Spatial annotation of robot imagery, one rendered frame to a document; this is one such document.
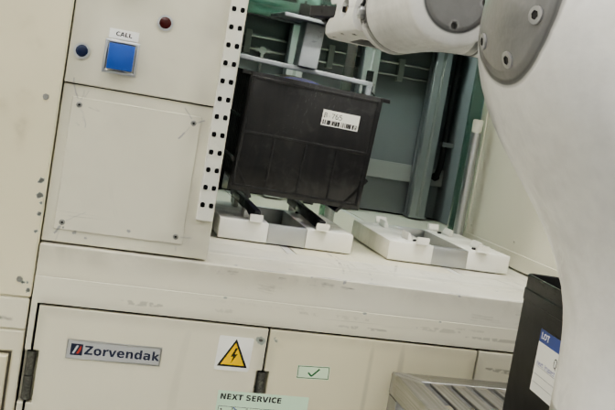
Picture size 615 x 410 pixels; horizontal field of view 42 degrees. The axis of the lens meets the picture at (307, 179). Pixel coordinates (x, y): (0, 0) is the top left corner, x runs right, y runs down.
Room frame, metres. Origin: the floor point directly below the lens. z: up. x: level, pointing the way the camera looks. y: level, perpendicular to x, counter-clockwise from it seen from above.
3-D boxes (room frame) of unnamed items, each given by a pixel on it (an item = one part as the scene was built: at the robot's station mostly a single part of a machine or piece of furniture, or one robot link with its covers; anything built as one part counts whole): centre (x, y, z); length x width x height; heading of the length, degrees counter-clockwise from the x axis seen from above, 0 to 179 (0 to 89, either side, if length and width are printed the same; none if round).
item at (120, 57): (0.95, 0.24, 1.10); 0.03 x 0.02 x 0.03; 104
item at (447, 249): (1.37, -0.22, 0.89); 0.22 x 0.21 x 0.04; 14
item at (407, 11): (0.75, -0.09, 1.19); 0.13 x 0.09 x 0.08; 14
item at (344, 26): (0.89, -0.05, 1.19); 0.11 x 0.10 x 0.07; 14
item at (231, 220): (1.30, 0.04, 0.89); 0.22 x 0.21 x 0.04; 14
